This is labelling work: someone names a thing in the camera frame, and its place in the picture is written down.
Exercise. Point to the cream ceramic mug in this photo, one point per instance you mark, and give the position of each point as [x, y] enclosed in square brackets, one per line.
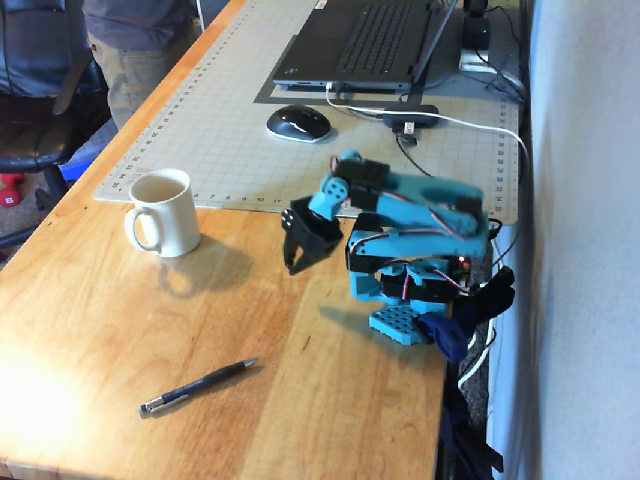
[170, 220]

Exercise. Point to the red dumbbell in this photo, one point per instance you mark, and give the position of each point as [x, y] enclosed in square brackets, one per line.
[9, 192]

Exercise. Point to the blue storage box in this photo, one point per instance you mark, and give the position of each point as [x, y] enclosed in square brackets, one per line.
[82, 160]

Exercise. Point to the person in grey shirt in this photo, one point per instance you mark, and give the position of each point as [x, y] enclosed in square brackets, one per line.
[135, 50]

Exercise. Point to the black usb hub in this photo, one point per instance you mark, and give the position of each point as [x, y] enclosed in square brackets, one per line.
[410, 116]

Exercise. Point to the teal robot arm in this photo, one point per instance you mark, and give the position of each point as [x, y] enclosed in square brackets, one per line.
[425, 200]

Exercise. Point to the dark grey laptop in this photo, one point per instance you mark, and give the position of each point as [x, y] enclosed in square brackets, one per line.
[360, 45]

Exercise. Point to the robot controller board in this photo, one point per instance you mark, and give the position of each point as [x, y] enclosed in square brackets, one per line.
[462, 270]

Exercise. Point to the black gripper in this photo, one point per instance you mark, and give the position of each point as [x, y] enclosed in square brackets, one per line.
[311, 235]

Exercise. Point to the beige gridded cutting mat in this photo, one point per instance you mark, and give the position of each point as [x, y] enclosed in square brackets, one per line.
[220, 130]

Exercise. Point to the black office chair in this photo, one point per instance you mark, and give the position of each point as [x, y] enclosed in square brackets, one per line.
[35, 100]

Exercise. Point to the dark blue pen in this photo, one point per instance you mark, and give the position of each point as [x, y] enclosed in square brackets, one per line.
[200, 386]

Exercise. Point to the black power adapter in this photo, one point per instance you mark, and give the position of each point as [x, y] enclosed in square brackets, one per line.
[475, 31]

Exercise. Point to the silver stand base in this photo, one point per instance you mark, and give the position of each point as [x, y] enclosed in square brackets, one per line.
[477, 60]

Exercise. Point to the blue table clamp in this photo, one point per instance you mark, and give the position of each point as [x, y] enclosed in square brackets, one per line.
[447, 335]

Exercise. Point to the black computer mouse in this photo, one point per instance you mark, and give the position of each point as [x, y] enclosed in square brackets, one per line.
[299, 122]

